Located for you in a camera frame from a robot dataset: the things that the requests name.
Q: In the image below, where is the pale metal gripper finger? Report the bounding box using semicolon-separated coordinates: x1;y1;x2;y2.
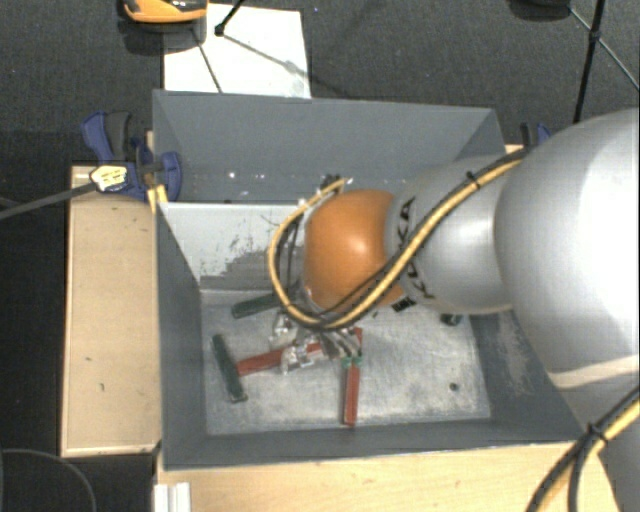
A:
270;311;298;352
278;346;322;376

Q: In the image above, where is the dark green flat block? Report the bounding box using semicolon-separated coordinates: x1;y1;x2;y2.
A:
230;293;282;320
211;333;249;404

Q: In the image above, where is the red-brown flat block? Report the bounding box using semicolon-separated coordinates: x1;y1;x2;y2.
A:
340;327;365;428
234;339;327;379

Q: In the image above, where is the pale wood board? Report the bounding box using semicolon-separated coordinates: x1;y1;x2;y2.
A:
59;164;164;459

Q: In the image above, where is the grey metal bin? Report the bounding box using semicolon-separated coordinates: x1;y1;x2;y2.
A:
151;88;587;471

